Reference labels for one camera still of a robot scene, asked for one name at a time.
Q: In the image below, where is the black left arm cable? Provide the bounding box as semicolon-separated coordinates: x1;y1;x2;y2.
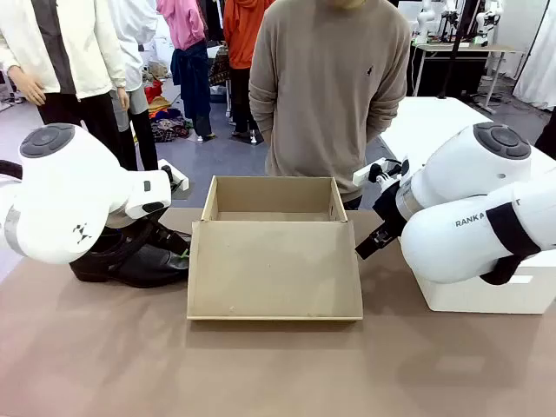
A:
0;159;23;181

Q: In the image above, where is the white hanging curtain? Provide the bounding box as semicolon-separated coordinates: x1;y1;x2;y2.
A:
512;0;556;110

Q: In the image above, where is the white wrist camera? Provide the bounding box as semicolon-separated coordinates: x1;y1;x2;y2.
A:
157;158;190;197
352;157;388;186

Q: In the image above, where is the small white background robot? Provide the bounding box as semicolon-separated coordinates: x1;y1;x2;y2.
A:
471;0;506;48
411;0;436;47

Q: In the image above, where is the black tripod pole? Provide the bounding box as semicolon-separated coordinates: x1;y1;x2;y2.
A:
436;0;480;101

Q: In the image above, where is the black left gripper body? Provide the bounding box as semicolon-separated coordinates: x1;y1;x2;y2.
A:
139;215;178;248

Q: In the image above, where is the colourful clothes pile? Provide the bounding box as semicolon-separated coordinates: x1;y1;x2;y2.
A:
144;77;194;145

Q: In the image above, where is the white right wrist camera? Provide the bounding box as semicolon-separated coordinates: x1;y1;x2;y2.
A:
352;157;388;186

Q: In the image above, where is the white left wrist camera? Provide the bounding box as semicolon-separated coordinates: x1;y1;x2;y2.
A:
157;158;190;197

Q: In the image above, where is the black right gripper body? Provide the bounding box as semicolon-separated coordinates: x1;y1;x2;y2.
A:
372;176;412;238

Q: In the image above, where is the black right arm cable sleeve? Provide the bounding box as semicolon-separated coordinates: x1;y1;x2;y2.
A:
480;202;542;287

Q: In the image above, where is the person in beige sweater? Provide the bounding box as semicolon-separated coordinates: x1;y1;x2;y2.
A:
248;0;412;210

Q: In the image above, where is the wooden-top background table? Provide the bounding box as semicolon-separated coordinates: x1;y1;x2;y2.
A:
410;42;518;116

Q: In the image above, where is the brown cardboard shoe box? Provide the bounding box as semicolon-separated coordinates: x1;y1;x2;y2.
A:
186;175;364;323

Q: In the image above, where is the mannequin in white jacket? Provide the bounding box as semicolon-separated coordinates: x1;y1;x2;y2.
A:
0;0;128;171

